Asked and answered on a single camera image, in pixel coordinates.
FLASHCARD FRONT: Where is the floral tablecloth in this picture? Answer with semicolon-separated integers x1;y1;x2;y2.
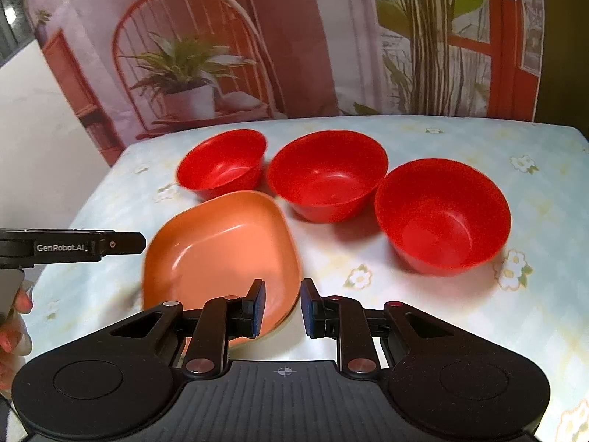
18;115;589;442

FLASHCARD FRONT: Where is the small red plastic bowl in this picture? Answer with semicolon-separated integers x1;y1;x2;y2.
177;129;268;198

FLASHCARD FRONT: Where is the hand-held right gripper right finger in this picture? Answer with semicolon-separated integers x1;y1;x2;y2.
300;279;454;376

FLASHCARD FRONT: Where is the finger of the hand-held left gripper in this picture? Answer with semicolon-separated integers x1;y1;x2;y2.
100;232;147;256

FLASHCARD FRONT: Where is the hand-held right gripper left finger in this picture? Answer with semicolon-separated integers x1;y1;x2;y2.
110;279;267;378

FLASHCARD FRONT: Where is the printed backdrop cloth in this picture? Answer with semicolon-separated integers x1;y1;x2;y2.
0;0;555;167

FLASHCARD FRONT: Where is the person's left hand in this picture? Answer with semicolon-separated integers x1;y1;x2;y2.
0;285;35;391

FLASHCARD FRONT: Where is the orange square plate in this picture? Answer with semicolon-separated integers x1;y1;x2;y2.
142;190;303;350

